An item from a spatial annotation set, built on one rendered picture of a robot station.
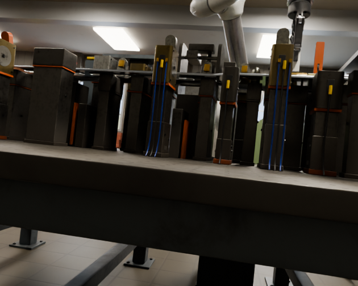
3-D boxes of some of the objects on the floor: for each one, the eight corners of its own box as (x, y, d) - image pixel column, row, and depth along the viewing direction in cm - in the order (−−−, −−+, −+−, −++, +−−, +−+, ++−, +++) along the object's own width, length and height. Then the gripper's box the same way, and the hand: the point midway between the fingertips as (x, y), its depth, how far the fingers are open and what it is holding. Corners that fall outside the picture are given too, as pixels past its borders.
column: (200, 266, 201) (210, 164, 202) (249, 274, 196) (259, 169, 197) (195, 286, 170) (207, 165, 172) (253, 297, 165) (265, 172, 167)
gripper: (286, 14, 117) (280, 78, 116) (290, -6, 103) (284, 66, 102) (307, 14, 115) (302, 78, 114) (315, -6, 101) (308, 67, 100)
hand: (294, 63), depth 108 cm, fingers closed, pressing on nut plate
